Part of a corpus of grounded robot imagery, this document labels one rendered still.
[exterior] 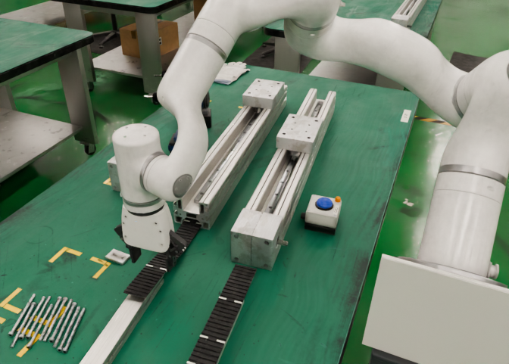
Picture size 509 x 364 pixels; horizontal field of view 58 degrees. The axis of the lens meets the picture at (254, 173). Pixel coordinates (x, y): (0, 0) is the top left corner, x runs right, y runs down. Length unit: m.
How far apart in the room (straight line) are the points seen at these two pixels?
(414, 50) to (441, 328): 0.51
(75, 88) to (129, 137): 2.11
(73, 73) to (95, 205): 1.64
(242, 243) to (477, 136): 0.54
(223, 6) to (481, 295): 0.68
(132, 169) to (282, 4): 0.40
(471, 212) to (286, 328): 0.42
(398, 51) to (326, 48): 0.15
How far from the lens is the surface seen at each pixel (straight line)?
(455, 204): 0.91
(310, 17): 0.90
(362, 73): 3.84
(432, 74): 0.98
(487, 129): 0.93
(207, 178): 1.32
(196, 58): 0.90
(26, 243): 1.29
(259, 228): 1.07
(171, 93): 0.88
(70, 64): 2.89
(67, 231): 1.28
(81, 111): 3.00
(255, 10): 0.93
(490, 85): 0.92
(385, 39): 0.94
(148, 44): 3.55
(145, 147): 0.84
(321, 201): 1.20
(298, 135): 1.38
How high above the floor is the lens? 1.56
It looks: 33 degrees down
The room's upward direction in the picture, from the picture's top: 1 degrees clockwise
